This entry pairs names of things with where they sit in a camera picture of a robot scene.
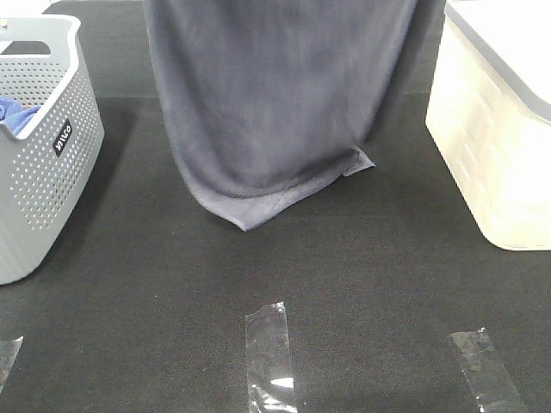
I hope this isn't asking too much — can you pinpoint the grey towel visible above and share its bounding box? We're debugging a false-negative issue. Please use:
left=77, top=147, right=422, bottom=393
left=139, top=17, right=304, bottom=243
left=144, top=1, right=418, bottom=231

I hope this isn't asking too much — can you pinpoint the blue towel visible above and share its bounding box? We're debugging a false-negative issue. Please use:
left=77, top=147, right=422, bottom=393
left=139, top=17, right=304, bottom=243
left=0, top=96, right=41, bottom=135

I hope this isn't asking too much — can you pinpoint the black table cloth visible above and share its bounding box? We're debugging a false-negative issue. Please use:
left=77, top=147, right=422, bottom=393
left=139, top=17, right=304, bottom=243
left=1, top=1, right=550, bottom=412

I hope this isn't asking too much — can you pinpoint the middle clear tape strip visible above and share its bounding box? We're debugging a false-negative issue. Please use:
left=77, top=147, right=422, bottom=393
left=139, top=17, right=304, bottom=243
left=245, top=302, right=298, bottom=412

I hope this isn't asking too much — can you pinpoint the clear tape strip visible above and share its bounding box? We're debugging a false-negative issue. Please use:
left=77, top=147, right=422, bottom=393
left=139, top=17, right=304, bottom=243
left=448, top=327, right=529, bottom=413
left=245, top=302, right=298, bottom=412
left=0, top=336, right=24, bottom=392

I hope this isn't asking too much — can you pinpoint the black label on basket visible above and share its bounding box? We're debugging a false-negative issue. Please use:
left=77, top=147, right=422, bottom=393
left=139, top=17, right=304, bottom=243
left=53, top=119, right=73, bottom=157

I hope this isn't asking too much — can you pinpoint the cream woven storage box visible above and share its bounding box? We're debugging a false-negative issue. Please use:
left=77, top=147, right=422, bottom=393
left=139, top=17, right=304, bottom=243
left=425, top=1, right=550, bottom=250

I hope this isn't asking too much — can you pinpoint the grey perforated laundry basket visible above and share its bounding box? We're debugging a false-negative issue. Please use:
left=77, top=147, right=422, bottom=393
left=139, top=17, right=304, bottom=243
left=1, top=15, right=104, bottom=284

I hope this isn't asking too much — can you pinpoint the right clear tape strip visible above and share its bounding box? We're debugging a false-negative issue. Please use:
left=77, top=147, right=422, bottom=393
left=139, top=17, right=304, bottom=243
left=448, top=327, right=529, bottom=413

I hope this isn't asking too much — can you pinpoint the left clear tape strip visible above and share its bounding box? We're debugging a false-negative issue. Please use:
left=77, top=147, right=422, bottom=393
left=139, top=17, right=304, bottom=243
left=0, top=336, right=24, bottom=392

